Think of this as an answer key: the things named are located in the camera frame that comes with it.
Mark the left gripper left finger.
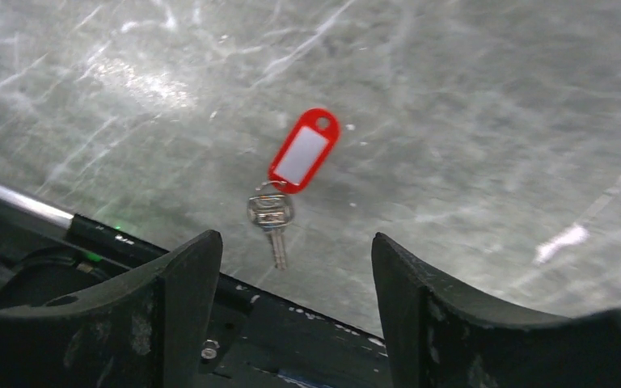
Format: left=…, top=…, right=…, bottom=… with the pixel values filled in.
left=0, top=230, right=222, bottom=387

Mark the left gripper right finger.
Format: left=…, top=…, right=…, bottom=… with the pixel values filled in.
left=371, top=233, right=621, bottom=387

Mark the key with red label fob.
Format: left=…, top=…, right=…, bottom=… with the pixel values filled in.
left=247, top=108, right=341, bottom=271

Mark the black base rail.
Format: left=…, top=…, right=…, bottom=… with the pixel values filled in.
left=0, top=184, right=391, bottom=387

